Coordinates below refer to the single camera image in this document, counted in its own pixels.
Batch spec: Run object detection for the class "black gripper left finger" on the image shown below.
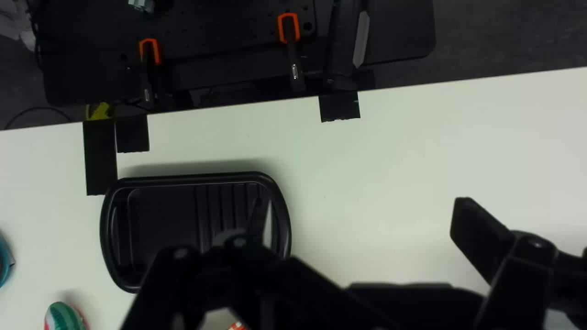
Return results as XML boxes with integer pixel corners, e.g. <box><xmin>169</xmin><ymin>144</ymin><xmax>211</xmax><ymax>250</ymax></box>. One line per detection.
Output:
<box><xmin>119</xmin><ymin>232</ymin><xmax>400</xmax><ymax>330</ymax></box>

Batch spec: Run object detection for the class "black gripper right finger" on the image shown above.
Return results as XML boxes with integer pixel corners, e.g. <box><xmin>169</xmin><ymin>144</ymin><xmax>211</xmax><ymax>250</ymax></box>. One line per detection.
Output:
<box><xmin>449</xmin><ymin>194</ymin><xmax>587</xmax><ymax>330</ymax></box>

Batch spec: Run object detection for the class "green striped plush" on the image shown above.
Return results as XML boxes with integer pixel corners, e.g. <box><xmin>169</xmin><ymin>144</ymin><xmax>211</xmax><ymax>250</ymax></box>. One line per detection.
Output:
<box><xmin>42</xmin><ymin>298</ymin><xmax>88</xmax><ymax>330</ymax></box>

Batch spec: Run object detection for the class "black ridged grill pan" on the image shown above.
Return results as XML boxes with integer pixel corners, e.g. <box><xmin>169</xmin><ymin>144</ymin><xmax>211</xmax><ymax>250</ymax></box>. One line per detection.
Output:
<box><xmin>99</xmin><ymin>170</ymin><xmax>293</xmax><ymax>294</ymax></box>

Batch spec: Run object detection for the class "short black tape strip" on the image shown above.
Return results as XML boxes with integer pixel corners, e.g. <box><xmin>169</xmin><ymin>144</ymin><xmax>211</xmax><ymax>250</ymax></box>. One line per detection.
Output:
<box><xmin>114</xmin><ymin>111</ymin><xmax>152</xmax><ymax>153</ymax></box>

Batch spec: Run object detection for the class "long black tape strip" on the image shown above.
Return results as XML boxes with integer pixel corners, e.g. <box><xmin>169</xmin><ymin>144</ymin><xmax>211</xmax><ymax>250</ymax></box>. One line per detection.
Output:
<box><xmin>82</xmin><ymin>117</ymin><xmax>119</xmax><ymax>197</ymax></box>

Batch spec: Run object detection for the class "teal toy plate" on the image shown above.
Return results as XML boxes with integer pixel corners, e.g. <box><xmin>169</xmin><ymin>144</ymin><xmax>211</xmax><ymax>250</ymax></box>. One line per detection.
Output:
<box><xmin>0</xmin><ymin>232</ymin><xmax>18</xmax><ymax>289</ymax></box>

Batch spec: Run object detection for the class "orange handled black clamp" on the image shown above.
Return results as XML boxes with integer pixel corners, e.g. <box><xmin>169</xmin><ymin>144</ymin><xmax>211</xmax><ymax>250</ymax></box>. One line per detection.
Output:
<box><xmin>275</xmin><ymin>10</ymin><xmax>308</xmax><ymax>95</ymax></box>
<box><xmin>136</xmin><ymin>36</ymin><xmax>165</xmax><ymax>106</ymax></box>

